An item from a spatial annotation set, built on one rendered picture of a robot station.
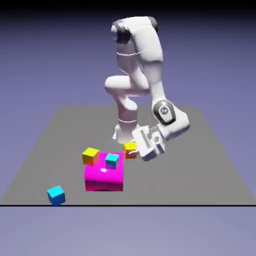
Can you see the small yellow cube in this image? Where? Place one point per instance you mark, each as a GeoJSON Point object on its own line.
{"type": "Point", "coordinates": [90, 156]}
{"type": "Point", "coordinates": [129, 149]}

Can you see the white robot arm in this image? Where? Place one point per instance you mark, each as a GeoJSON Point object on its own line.
{"type": "Point", "coordinates": [148, 52]}

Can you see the small cyan cube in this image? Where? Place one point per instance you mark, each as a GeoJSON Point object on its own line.
{"type": "Point", "coordinates": [112, 160]}
{"type": "Point", "coordinates": [56, 195]}

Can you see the large magenta box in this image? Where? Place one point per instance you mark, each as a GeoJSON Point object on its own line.
{"type": "Point", "coordinates": [104, 176]}

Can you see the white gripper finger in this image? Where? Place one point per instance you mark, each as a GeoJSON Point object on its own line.
{"type": "Point", "coordinates": [132, 153]}

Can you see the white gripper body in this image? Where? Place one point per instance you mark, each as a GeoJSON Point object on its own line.
{"type": "Point", "coordinates": [142, 144]}

